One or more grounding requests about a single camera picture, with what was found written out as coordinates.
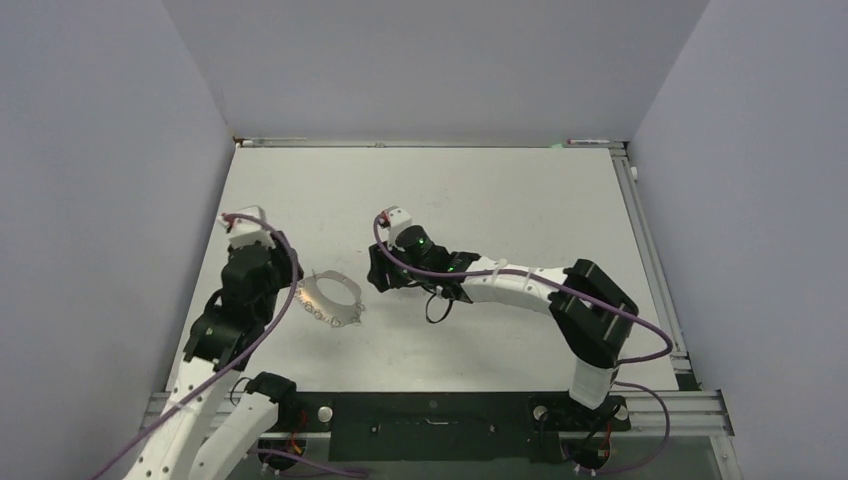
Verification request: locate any large silver keyring with keys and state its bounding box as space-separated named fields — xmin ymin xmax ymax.
xmin=296 ymin=270 xmax=366 ymax=328

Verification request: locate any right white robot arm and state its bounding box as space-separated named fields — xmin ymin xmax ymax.
xmin=367 ymin=225 xmax=638 ymax=428

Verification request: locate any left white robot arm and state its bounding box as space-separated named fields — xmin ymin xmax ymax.
xmin=125 ymin=227 xmax=303 ymax=479

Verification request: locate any red white marker pen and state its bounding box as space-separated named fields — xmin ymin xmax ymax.
xmin=566 ymin=139 xmax=613 ymax=146

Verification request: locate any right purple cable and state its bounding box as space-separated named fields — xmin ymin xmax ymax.
xmin=372 ymin=213 xmax=674 ymax=475

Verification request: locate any purple cable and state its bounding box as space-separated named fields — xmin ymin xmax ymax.
xmin=89 ymin=213 xmax=299 ymax=480
xmin=372 ymin=213 xmax=674 ymax=475

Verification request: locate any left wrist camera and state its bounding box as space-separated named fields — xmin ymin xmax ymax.
xmin=217 ymin=205 xmax=274 ymax=249

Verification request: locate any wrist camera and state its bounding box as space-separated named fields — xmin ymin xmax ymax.
xmin=378 ymin=206 xmax=412 ymax=248
xmin=217 ymin=205 xmax=274 ymax=249

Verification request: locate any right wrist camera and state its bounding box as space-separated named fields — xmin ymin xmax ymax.
xmin=378 ymin=206 xmax=412 ymax=248

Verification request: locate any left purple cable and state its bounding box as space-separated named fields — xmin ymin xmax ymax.
xmin=89 ymin=213 xmax=299 ymax=480

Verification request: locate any aluminium frame rail back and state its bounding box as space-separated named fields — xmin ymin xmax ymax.
xmin=234 ymin=138 xmax=627 ymax=150

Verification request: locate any aluminium frame rail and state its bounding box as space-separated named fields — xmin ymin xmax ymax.
xmin=609 ymin=142 xmax=693 ymax=375
xmin=234 ymin=138 xmax=627 ymax=150
xmin=142 ymin=389 xmax=735 ymax=439

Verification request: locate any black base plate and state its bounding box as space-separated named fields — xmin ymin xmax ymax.
xmin=258 ymin=391 xmax=631 ymax=463

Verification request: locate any aluminium frame rail right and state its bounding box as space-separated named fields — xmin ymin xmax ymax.
xmin=609 ymin=142 xmax=693 ymax=375

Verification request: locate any aluminium frame rail front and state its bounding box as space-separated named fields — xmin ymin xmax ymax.
xmin=142 ymin=389 xmax=735 ymax=439

